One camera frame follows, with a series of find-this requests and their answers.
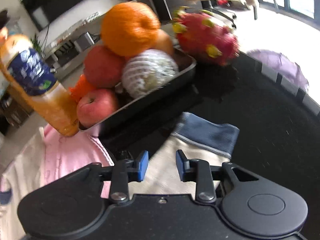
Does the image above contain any orange juice bottle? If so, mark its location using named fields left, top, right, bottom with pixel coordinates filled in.
left=1, top=27, right=79, bottom=137

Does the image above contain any black fruit tray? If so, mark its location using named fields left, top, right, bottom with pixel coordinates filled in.
left=79, top=49, right=196, bottom=140

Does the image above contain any metal tv stand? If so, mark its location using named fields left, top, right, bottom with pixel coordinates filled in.
left=43, top=12, right=103, bottom=80

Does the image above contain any red apple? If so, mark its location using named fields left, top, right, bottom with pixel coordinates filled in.
left=76, top=89, right=119, bottom=128
left=84, top=45, right=125, bottom=88

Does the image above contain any small orange tangerine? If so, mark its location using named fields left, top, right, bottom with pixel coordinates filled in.
left=69, top=74, right=96, bottom=103

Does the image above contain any pink dog-print towel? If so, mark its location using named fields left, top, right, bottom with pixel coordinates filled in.
left=1, top=125, right=114, bottom=239

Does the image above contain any net-wrapped pomelo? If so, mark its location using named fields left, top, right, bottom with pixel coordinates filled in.
left=121, top=49, right=179, bottom=99

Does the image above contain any large orange citrus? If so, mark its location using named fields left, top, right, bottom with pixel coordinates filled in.
left=101, top=1, right=161, bottom=57

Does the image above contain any silver box on stand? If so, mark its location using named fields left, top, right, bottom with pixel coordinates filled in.
left=74, top=32, right=95, bottom=53

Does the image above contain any brown wooden cabinet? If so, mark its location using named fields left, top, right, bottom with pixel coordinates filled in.
left=1, top=85, right=33, bottom=136

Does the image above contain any upper red apple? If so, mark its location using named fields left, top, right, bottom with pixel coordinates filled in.
left=84, top=45, right=125, bottom=88

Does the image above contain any pink dragon fruit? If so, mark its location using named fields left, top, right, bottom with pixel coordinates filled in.
left=172, top=7, right=239, bottom=66

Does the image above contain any dark drawer cabinet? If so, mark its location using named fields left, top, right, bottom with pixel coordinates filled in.
left=152, top=0, right=202, bottom=23

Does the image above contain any front red apple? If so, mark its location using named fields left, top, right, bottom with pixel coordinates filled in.
left=76, top=89, right=119, bottom=128

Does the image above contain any beige garment with navy trim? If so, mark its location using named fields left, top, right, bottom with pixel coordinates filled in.
left=129, top=112, right=240, bottom=197

